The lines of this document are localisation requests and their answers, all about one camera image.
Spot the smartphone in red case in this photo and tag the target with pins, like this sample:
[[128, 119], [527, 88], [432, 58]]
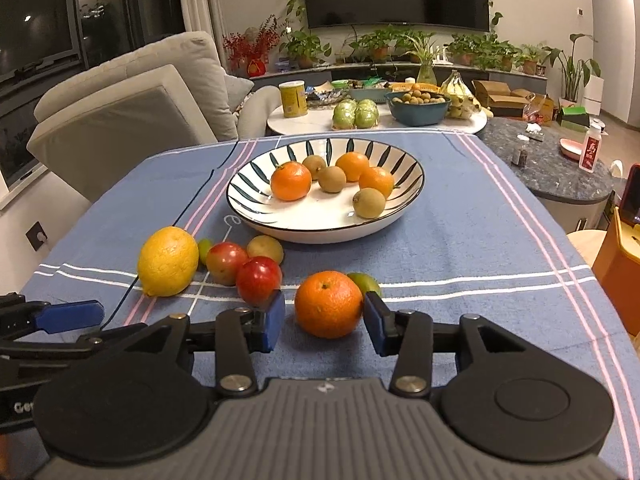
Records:
[[634, 190]]

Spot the round wooden side table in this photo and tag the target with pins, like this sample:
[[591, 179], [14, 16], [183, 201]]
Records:
[[585, 245]]

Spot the bunch of bananas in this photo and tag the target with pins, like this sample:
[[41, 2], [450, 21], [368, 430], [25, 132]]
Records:
[[457, 92]]

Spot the dark framed window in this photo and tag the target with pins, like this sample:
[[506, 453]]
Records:
[[40, 15]]

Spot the spider plant in glass vase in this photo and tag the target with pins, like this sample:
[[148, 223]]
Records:
[[425, 67]]

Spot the green apple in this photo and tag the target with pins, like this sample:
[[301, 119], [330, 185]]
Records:
[[344, 116], [366, 116], [347, 103], [368, 103]]

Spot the red berry plant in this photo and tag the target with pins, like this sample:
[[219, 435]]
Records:
[[252, 45]]

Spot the blue striped tablecloth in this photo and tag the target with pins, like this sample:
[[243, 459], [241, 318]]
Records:
[[475, 240]]

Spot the orange storage box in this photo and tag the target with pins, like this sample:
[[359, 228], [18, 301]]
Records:
[[620, 270]]

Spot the white round coffee table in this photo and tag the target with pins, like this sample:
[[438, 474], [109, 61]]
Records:
[[310, 120]]

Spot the pink dish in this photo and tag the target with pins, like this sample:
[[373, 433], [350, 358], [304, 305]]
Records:
[[571, 147]]

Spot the green plastic basket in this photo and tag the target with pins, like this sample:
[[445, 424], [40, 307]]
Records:
[[365, 94]]

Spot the yellow can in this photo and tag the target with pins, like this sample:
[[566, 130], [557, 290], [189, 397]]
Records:
[[292, 100]]

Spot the small spice jar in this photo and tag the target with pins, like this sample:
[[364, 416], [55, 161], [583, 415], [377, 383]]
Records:
[[520, 155]]

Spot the brown kiwi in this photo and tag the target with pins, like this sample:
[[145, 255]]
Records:
[[314, 164], [369, 203], [265, 247], [332, 179]]

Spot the black wall outlet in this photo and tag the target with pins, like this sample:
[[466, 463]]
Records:
[[36, 236]]

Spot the green box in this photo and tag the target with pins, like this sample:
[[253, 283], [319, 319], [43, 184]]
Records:
[[572, 112]]

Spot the pile of longans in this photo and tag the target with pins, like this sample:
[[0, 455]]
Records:
[[417, 98]]

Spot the green potted plant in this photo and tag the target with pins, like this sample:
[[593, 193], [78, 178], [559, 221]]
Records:
[[475, 47], [305, 47], [380, 42], [530, 62]]

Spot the striped ceramic bowl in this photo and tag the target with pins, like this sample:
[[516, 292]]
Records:
[[320, 220]]

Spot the pile of foil snack packets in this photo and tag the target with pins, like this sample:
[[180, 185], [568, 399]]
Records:
[[325, 96]]

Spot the green lime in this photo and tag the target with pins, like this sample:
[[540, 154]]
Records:
[[203, 252], [370, 285]]

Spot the grey throw pillow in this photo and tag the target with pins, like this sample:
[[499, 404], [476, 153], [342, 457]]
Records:
[[237, 92]]

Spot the yellow plastic basket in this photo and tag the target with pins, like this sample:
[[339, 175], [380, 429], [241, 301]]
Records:
[[425, 87]]

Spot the beige recliner armchair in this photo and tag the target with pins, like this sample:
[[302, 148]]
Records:
[[125, 125]]

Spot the dark marble round table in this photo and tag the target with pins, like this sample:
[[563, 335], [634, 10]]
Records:
[[555, 170]]

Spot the small orange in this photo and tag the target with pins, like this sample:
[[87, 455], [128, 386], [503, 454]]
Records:
[[377, 181], [290, 181], [352, 165]]

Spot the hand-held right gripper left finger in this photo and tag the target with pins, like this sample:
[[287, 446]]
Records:
[[272, 322]]

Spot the yellow lemon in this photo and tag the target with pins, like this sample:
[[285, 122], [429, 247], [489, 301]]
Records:
[[167, 262]]

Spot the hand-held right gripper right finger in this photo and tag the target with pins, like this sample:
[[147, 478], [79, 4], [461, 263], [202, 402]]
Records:
[[375, 320]]

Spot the small cardboard box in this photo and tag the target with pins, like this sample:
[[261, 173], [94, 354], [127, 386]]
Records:
[[542, 107]]

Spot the large orange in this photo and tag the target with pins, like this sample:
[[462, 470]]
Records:
[[327, 305]]

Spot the tall leafy plant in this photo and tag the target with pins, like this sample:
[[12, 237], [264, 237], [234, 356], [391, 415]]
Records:
[[572, 70]]

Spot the white tissue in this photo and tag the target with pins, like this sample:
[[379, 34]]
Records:
[[532, 129]]

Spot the red plum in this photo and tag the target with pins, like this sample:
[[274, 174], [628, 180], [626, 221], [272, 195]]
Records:
[[225, 262], [257, 280]]

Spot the open cardboard box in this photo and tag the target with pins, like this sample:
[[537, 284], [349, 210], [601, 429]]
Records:
[[500, 102]]

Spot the white bottle red label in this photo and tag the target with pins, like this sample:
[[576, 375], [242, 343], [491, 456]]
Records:
[[590, 152]]

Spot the white curtain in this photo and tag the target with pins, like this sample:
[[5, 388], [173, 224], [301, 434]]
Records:
[[200, 0]]

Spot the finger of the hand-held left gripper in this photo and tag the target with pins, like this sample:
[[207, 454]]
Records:
[[45, 355], [70, 315]]

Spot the grey television cabinet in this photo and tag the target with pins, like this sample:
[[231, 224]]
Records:
[[310, 77]]

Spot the blue fruit bowl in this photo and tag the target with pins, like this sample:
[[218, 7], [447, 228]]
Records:
[[417, 115]]

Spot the white air purifier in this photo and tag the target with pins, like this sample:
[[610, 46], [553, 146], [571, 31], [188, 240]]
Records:
[[593, 95]]

